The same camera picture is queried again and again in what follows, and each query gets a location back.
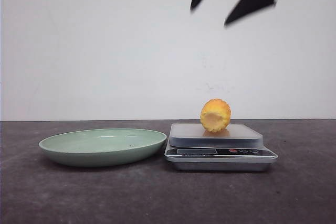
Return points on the yellow corn cob piece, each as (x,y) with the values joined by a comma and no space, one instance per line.
(215,115)

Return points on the silver digital kitchen scale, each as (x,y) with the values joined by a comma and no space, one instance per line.
(235,148)

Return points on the green shallow plate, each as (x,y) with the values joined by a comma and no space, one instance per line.
(102,147)

